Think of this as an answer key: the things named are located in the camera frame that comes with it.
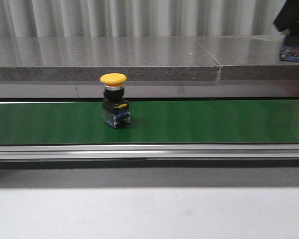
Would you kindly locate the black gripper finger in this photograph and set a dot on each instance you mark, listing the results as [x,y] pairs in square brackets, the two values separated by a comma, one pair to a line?
[288,15]

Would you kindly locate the yellow push button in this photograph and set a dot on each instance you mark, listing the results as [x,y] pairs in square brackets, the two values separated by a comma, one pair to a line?
[116,109]

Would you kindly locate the grey stone slab right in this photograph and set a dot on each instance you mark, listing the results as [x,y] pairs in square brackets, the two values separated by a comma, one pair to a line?
[249,57]

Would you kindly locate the grey stone slab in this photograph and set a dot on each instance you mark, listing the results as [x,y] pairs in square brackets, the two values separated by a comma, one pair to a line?
[83,59]
[249,57]

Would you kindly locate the green conveyor belt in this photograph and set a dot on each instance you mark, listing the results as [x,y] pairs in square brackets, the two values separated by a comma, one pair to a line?
[232,121]

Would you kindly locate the grey stone slab left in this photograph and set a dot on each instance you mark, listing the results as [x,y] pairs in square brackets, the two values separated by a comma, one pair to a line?
[83,59]

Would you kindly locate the grey corrugated curtain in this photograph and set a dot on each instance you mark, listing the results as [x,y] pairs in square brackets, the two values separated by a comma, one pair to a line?
[115,18]

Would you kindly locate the aluminium conveyor side rail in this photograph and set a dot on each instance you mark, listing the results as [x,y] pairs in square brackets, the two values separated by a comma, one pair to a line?
[149,155]

